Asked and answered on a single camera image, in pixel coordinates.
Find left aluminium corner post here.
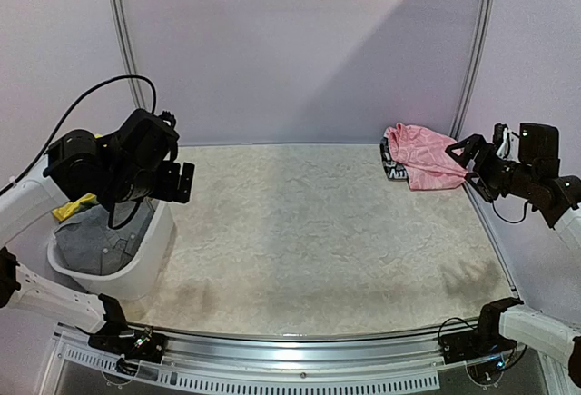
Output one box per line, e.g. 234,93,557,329
103,0,147,110

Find aluminium corner post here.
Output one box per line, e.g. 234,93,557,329
449,0,494,139
103,0,147,110

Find yellow shorts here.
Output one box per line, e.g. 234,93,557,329
52,193,98,222

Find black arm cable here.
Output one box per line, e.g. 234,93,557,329
492,199,532,224
0,74,158,196

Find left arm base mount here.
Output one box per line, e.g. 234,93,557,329
88,327,169,364

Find pink folded garment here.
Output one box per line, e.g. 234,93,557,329
383,123,467,192

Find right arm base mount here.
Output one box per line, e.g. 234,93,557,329
438,331,517,364

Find grey button-up shirt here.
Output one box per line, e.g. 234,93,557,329
54,202,154,276

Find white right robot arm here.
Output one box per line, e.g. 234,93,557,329
438,123,580,386

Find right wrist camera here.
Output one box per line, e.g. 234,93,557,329
492,123,519,161

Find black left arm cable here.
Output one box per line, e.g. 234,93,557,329
0,74,158,196

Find white laundry basket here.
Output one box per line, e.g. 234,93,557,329
46,202,174,301

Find right aluminium corner post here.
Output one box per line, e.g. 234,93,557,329
449,0,494,139

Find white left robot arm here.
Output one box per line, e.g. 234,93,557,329
1,110,195,353

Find aluminium front rail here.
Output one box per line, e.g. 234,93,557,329
52,320,553,391

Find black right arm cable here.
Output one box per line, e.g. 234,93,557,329
492,199,532,224

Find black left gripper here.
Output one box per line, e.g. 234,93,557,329
105,158,194,202

